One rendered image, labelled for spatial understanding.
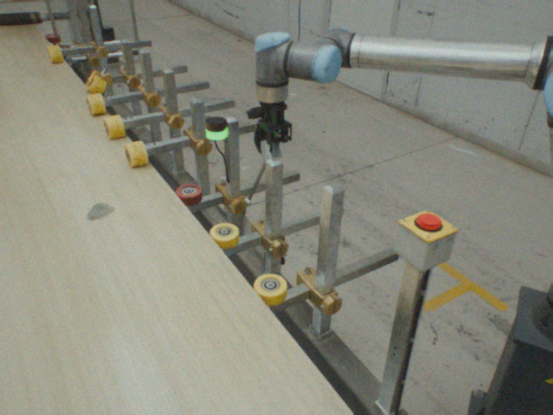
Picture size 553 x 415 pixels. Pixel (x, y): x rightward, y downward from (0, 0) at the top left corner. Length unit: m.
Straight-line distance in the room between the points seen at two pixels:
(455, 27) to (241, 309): 3.42
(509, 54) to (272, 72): 0.55
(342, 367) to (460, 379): 1.06
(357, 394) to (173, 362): 0.45
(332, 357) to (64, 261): 0.72
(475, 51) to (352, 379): 0.83
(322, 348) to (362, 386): 0.14
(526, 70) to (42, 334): 1.20
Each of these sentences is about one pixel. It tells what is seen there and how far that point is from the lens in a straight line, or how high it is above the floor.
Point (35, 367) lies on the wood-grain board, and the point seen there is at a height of 0.90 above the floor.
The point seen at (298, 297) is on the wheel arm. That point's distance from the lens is 1.25.
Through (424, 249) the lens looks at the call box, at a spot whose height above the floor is 1.20.
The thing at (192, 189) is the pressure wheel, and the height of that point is 0.90.
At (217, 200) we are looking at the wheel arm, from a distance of 1.60.
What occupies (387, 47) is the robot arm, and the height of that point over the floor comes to 1.36.
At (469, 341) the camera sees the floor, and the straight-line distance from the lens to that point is 2.45.
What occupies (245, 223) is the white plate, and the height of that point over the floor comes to 0.77.
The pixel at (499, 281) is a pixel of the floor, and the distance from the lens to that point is 2.83.
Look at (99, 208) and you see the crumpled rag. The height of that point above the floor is 0.91.
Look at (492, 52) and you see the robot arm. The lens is 1.31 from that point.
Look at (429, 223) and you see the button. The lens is 0.87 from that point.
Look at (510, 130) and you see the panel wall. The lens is 4.05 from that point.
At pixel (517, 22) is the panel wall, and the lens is 3.94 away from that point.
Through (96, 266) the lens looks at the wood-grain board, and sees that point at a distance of 1.31.
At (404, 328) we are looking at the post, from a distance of 1.02.
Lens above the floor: 1.71
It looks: 33 degrees down
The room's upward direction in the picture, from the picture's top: 1 degrees clockwise
